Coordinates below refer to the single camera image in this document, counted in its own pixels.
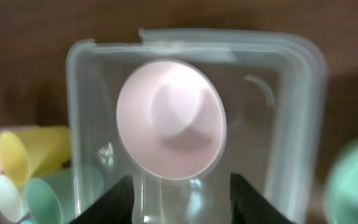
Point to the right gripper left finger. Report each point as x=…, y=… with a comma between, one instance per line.
x=114, y=207

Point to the clear plastic container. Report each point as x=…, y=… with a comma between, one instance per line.
x=271, y=86

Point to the green bowl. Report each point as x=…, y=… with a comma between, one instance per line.
x=341, y=190

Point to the pink bowl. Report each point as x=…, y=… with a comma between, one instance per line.
x=171, y=120

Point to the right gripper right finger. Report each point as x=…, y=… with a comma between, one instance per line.
x=248, y=206

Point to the yellow cup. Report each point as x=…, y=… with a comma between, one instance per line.
x=26, y=153

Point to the green cup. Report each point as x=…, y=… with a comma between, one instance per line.
x=50, y=199

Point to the cream cup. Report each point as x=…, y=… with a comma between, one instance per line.
x=12, y=204

